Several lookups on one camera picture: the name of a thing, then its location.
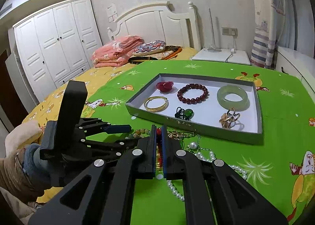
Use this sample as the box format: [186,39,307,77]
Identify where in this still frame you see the multicolour stone bead bracelet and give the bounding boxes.
[125,128,151,139]

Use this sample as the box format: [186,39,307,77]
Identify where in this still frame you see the green jade bangle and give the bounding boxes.
[217,85,250,111]

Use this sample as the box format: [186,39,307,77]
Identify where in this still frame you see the white pearl necklace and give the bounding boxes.
[165,149,248,202]

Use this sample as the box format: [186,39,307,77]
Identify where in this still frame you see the patterned pillow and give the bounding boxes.
[132,40,166,57]

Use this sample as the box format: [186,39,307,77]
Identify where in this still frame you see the black orange striped cloth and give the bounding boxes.
[128,45,182,65]

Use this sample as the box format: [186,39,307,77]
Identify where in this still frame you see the white window sill cabinet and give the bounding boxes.
[275,46,315,101]

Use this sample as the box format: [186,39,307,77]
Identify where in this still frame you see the person left hand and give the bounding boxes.
[5,120,45,156]

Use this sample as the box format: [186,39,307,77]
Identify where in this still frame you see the green cartoon tablecloth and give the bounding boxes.
[149,62,314,224]

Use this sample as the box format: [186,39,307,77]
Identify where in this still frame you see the wall power socket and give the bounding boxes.
[221,27,238,37]

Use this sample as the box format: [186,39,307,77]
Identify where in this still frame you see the gold bangle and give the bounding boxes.
[144,96,169,113]

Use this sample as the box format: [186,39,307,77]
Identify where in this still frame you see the white bed headboard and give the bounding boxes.
[107,1,201,51]

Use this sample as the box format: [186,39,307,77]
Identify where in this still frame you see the gold interlocked rings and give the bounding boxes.
[219,108,241,130]

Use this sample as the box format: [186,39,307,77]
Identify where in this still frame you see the red rose brooch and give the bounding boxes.
[156,81,173,92]

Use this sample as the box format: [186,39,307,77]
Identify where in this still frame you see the grey jewelry tray box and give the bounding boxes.
[125,73,263,145]

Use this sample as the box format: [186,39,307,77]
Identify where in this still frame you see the white wardrobe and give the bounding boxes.
[13,0,102,101]

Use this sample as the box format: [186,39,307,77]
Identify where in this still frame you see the folded pink blanket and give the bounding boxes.
[91,35,144,68]

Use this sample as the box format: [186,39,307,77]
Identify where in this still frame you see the dark red bead bracelet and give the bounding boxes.
[177,83,209,105]

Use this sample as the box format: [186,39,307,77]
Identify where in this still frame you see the patterned curtain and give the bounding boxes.
[250,0,296,69]

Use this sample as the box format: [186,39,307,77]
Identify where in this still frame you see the green gem pendant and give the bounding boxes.
[174,107,194,121]

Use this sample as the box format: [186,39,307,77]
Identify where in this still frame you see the thin white desk lamp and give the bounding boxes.
[208,8,221,52]

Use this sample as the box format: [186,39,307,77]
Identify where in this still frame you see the white nightstand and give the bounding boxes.
[191,48,250,65]

